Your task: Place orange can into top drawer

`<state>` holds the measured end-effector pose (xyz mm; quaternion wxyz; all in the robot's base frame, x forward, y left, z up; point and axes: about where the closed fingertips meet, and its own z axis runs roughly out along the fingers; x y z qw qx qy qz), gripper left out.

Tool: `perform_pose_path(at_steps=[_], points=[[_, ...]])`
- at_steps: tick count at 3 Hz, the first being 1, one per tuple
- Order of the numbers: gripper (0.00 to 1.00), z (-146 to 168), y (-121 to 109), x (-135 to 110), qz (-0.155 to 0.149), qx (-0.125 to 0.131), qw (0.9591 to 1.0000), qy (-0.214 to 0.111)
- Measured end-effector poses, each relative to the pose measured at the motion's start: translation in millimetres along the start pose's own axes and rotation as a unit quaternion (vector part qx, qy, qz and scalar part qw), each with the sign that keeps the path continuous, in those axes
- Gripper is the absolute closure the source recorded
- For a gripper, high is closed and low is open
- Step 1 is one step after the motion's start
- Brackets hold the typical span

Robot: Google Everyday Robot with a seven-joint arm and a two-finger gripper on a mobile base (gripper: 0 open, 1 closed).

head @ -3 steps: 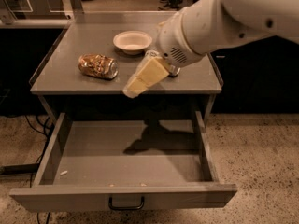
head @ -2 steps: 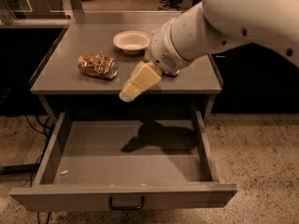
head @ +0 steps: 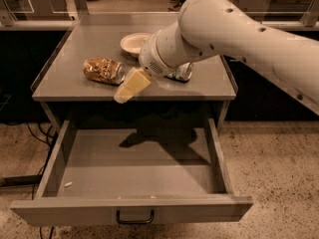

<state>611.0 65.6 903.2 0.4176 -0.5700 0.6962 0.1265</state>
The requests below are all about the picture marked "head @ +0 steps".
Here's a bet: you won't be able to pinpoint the green white soda can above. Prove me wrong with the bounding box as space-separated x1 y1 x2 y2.
167 63 193 82

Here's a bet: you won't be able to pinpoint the open grey top drawer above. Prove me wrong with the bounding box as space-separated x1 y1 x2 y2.
11 119 253 226

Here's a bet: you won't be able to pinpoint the black drawer handle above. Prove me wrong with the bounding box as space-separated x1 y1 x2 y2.
116 209 155 225

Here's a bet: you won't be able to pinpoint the white paper bowl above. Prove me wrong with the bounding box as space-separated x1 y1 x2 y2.
120 33 151 58

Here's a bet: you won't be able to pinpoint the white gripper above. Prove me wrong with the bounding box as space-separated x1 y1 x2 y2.
114 32 173 104

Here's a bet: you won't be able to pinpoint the black floor cables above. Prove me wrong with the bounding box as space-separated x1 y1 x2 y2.
25 122 58 239

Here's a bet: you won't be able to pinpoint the orange soda can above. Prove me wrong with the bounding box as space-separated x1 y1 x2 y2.
83 58 125 86

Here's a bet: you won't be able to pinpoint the white horizontal rail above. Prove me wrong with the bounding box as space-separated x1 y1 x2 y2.
0 21 319 32

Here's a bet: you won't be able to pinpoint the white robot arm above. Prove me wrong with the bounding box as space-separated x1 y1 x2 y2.
114 0 319 114

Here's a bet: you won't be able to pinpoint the grey metal cabinet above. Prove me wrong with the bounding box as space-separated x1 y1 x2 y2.
30 11 239 134

